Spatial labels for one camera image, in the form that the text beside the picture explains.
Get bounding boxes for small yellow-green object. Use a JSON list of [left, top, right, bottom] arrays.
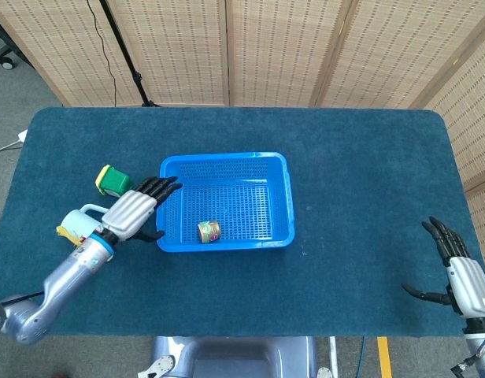
[[94, 164, 135, 197]]

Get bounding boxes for black caster wheel base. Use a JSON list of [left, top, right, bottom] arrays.
[[0, 28, 16, 72]]

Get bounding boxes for thin black hanging cable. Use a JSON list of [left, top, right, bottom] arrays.
[[86, 0, 119, 107]]

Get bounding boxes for small green labelled can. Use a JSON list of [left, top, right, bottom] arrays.
[[197, 220, 221, 245]]

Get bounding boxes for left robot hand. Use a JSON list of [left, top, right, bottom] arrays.
[[101, 176, 184, 243]]

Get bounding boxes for grey blue robot torso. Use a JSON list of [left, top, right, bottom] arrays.
[[136, 335, 335, 378]]

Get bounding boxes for bamboo folding screen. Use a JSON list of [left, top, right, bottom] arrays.
[[0, 0, 485, 109], [409, 21, 485, 253]]

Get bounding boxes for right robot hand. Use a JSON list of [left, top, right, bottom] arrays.
[[400, 216, 485, 320]]

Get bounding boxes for white power adapter with cord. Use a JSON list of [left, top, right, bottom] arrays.
[[0, 128, 29, 154]]

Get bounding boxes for black tripod stand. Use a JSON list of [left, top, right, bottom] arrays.
[[98, 0, 161, 108]]

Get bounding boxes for blue floor cable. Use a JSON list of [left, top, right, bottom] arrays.
[[357, 336, 368, 378]]

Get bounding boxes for teal table cloth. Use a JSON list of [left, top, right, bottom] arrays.
[[0, 106, 485, 339]]

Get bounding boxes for colourful feather shuttlecock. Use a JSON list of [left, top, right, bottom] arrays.
[[54, 224, 88, 247]]

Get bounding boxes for blue plastic perforated basket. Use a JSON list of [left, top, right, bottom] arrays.
[[155, 151, 297, 254]]

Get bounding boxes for white mug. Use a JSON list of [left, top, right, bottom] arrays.
[[61, 202, 110, 242]]

